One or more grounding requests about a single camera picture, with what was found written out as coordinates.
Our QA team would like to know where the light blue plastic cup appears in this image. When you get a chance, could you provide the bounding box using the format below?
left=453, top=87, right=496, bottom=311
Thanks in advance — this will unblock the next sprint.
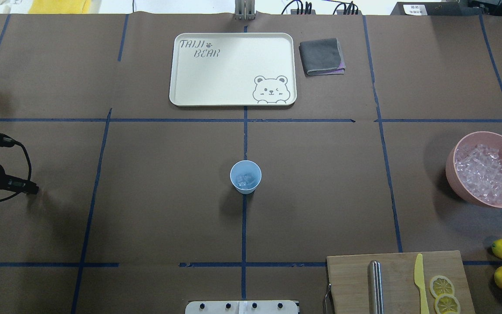
left=229, top=160, right=262, bottom=195

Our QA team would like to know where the pink bowl of ice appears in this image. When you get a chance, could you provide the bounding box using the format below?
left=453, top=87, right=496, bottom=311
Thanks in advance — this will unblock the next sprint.
left=445, top=131, right=502, bottom=208

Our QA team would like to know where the yellow folded cloth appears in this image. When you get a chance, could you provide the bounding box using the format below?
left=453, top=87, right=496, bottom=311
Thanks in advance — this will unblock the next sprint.
left=28, top=0, right=92, bottom=14

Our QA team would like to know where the cream bear tray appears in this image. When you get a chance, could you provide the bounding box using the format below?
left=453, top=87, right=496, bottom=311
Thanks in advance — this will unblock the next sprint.
left=169, top=33, right=297, bottom=107

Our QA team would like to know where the wooden cutting board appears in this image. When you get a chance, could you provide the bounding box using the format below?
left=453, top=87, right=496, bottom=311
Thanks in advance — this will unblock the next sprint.
left=327, top=250, right=475, bottom=314

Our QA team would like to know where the yellow plastic knife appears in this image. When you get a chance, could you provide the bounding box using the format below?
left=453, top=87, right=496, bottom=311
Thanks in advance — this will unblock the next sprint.
left=413, top=253, right=430, bottom=314

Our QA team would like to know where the lemon slice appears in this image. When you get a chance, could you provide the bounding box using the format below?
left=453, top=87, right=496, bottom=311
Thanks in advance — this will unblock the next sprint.
left=434, top=294, right=461, bottom=314
left=429, top=276, right=455, bottom=299

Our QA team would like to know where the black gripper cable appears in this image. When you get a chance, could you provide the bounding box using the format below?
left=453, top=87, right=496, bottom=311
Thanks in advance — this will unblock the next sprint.
left=0, top=140, right=33, bottom=205

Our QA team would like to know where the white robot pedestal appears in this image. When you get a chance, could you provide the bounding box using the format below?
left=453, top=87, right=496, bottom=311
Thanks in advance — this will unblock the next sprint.
left=185, top=300, right=300, bottom=314

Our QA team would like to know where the aluminium frame post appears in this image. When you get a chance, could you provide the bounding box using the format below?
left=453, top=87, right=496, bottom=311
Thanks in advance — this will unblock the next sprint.
left=234, top=0, right=256, bottom=20

